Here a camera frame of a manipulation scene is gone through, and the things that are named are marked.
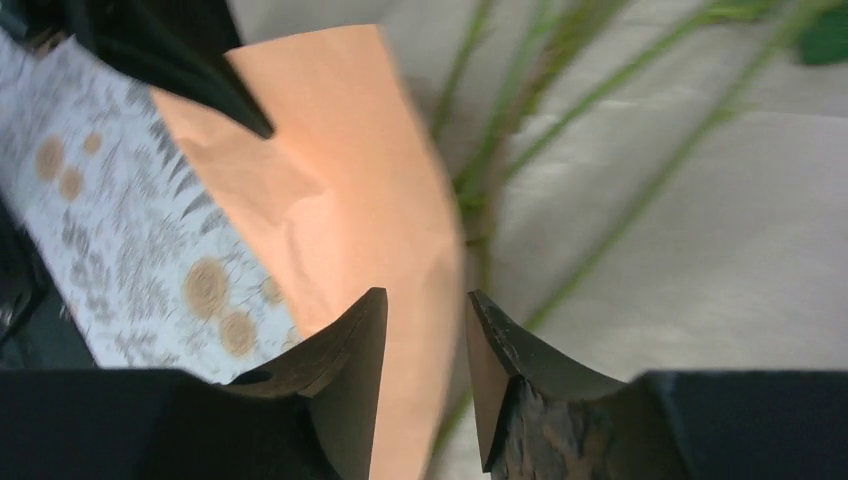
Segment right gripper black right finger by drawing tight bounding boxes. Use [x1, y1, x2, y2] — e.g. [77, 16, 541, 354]
[466, 290, 623, 479]

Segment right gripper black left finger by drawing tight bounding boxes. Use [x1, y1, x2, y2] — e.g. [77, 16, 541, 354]
[225, 287, 388, 479]

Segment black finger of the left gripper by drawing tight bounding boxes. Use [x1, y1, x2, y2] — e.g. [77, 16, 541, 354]
[66, 0, 274, 139]

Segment tan wrapping paper sheet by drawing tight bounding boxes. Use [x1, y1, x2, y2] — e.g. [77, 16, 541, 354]
[150, 24, 848, 480]

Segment pink fake flower bunch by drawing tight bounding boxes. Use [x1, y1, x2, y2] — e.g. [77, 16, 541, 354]
[427, 0, 848, 458]

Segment floral patterned table mat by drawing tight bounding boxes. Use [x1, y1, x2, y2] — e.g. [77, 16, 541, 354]
[1, 37, 301, 383]

